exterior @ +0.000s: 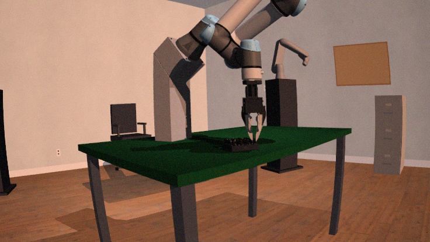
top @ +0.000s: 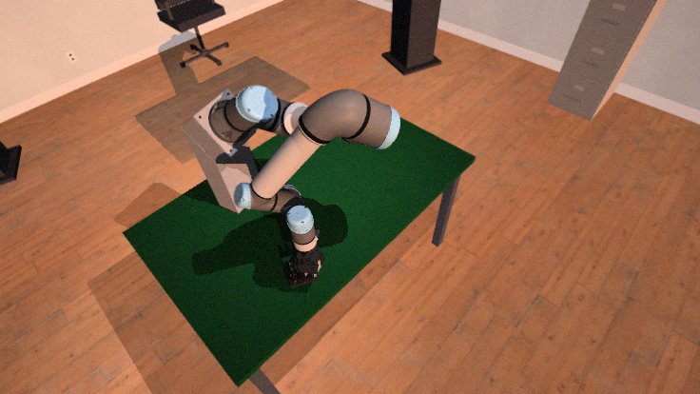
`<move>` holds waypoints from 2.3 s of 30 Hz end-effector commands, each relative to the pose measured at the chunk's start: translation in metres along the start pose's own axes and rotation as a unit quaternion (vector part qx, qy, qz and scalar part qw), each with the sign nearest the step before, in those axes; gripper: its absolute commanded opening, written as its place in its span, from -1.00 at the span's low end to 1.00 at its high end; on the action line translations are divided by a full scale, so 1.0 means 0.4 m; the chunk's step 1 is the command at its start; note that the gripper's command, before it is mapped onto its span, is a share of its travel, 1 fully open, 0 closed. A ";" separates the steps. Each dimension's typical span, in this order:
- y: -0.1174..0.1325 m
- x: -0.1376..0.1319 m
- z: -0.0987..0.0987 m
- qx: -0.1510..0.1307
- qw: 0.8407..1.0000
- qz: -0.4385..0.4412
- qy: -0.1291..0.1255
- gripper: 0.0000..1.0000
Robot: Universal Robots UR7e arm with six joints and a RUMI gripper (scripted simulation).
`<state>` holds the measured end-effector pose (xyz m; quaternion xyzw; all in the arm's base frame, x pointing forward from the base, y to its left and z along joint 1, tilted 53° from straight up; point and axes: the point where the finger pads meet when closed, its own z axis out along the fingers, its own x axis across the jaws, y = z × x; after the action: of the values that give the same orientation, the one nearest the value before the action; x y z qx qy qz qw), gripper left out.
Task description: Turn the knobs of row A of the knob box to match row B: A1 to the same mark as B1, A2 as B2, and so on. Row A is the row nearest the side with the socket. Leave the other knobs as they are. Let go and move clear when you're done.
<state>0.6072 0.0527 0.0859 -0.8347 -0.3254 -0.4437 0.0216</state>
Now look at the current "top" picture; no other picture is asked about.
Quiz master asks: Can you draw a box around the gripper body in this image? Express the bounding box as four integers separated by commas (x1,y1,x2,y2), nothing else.
295,244,321,275

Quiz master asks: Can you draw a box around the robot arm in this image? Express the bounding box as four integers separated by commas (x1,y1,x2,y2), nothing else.
208,85,400,251

